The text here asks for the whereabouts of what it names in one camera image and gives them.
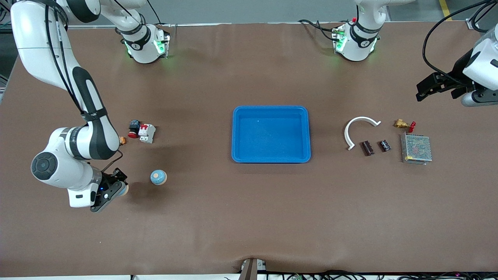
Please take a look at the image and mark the white circuit breaker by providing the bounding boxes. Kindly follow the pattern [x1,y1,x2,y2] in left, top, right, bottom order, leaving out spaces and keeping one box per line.
[138,124,156,144]

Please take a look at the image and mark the metal mesh power supply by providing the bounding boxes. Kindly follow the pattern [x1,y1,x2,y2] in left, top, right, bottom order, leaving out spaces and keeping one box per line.
[401,133,433,165]

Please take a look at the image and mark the white curved plastic clamp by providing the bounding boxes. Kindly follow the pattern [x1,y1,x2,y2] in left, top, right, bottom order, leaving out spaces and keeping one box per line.
[344,116,382,151]

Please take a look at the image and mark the brown table mat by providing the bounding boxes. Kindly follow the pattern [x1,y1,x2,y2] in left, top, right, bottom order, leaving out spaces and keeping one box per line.
[0,23,498,277]

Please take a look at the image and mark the blue plastic tray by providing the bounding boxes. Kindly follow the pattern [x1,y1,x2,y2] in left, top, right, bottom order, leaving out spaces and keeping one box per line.
[232,106,312,163]

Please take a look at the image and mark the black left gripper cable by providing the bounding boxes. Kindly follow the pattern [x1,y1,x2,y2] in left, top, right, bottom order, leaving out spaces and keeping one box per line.
[422,0,498,85]

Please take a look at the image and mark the aluminium frame corner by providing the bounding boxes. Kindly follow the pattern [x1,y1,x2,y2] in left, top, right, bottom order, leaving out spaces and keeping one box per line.
[466,0,498,30]

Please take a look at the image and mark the brass valve red handle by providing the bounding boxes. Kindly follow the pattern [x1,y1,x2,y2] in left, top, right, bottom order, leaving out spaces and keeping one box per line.
[393,119,416,133]

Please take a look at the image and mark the black arm base cable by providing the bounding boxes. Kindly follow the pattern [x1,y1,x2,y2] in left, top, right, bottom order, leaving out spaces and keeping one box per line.
[298,19,339,41]

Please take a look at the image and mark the grey metal table bracket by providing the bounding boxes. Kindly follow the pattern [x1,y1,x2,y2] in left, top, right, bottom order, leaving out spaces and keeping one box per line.
[238,257,267,280]

